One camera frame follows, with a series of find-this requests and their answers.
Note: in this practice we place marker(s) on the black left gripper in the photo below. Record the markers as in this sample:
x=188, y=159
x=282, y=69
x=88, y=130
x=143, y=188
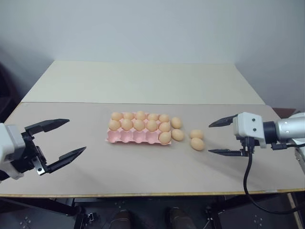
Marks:
x=29, y=152

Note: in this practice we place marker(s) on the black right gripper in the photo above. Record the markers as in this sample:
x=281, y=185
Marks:
x=249, y=144

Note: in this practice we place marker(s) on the pink egg tray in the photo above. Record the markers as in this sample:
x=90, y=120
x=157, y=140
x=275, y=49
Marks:
x=128, y=138

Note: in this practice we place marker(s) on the brown egg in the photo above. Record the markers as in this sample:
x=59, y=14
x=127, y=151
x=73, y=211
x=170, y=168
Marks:
x=129, y=116
x=196, y=134
x=114, y=124
x=197, y=143
x=140, y=115
x=165, y=137
x=127, y=124
x=152, y=117
x=117, y=116
x=164, y=118
x=151, y=125
x=164, y=127
x=178, y=134
x=176, y=122
x=139, y=125

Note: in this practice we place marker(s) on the reddish brown object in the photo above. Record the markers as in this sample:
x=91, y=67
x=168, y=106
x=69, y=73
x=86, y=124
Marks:
x=284, y=112

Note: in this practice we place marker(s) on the white robot body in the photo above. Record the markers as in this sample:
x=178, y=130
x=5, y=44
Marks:
x=300, y=155

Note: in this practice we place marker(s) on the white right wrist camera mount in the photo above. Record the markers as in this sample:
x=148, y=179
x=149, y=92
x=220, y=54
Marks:
x=249, y=124

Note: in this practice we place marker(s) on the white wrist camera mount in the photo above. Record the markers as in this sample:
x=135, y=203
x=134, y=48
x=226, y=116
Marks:
x=249, y=124
x=12, y=148

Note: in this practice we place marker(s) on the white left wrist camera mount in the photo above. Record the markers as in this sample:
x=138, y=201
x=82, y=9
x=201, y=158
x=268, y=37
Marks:
x=12, y=148

